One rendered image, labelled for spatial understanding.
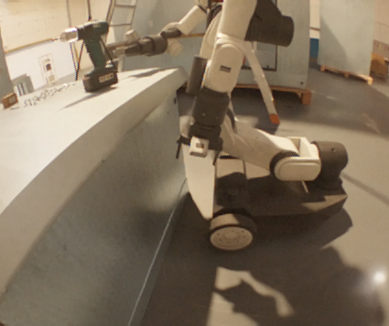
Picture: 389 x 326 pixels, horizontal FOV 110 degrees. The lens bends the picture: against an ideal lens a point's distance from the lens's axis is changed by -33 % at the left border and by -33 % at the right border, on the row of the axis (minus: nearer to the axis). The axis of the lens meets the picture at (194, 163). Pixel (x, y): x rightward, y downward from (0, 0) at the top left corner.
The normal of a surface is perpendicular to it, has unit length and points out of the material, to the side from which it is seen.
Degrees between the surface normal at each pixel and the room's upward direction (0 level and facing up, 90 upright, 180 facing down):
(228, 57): 91
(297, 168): 90
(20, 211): 67
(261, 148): 90
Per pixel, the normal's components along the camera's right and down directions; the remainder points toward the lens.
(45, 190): 0.87, -0.25
